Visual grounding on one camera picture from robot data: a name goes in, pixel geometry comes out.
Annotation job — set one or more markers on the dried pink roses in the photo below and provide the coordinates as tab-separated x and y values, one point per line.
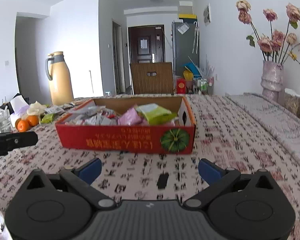
279	46

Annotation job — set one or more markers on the clear glass cup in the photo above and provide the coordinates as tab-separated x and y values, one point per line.
5	121

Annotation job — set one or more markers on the grey refrigerator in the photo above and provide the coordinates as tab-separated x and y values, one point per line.
185	46

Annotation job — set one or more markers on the white crumpled plastic bag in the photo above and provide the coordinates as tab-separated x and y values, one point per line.
36	109

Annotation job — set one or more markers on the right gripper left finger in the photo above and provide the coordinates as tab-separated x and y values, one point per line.
80	180

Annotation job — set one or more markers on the dark brown entrance door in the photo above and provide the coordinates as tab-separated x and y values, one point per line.
146	44

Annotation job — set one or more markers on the red cardboard box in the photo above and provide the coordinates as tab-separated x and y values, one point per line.
161	139

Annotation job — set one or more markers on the red snack bag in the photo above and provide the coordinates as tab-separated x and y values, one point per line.
93	116

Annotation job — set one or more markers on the wire storage rack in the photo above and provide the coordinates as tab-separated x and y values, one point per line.
203	86

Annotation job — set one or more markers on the left orange tangerine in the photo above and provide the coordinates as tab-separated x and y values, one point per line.
17	122

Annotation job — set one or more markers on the calligraphy print tablecloth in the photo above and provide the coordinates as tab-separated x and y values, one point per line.
225	134

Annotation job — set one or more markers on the pink ceramic vase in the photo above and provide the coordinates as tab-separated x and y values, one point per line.
272	80

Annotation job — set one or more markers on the yellow thermos jug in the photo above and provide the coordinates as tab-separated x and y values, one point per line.
59	78

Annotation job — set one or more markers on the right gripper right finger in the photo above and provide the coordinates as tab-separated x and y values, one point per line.
219	182

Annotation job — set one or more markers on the yellow box on refrigerator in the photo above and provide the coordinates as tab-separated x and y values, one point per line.
187	16

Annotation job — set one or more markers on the orange tangerine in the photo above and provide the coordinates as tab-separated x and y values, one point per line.
33	120
23	126
17	122

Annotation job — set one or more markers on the white tissue box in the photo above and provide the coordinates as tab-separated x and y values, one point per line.
19	106

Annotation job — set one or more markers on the green long snack packet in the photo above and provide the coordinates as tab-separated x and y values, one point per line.
155	114

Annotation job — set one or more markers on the right orange tangerine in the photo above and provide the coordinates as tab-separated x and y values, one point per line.
33	120

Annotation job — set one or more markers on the grey snack packets pile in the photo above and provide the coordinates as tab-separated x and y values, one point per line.
54	109

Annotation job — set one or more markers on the wooden chair back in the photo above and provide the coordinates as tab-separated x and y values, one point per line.
152	78

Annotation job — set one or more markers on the front orange tangerine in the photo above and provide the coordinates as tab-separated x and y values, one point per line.
23	126

